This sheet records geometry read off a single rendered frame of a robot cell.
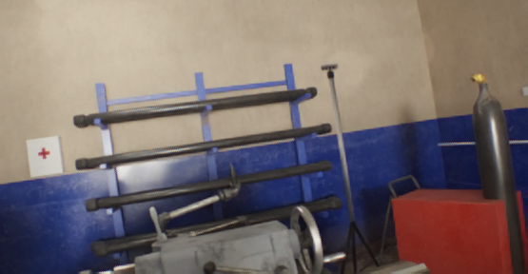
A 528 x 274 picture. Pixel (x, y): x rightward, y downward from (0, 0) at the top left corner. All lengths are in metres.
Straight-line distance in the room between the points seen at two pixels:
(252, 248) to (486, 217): 2.08
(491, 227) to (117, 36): 3.76
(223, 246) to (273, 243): 0.15
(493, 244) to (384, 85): 2.62
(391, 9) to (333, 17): 0.84
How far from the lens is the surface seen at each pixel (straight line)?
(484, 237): 3.02
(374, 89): 4.91
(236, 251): 1.15
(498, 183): 3.00
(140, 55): 4.30
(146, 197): 3.83
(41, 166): 4.21
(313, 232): 1.18
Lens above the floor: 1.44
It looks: 2 degrees up
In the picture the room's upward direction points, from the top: 8 degrees counter-clockwise
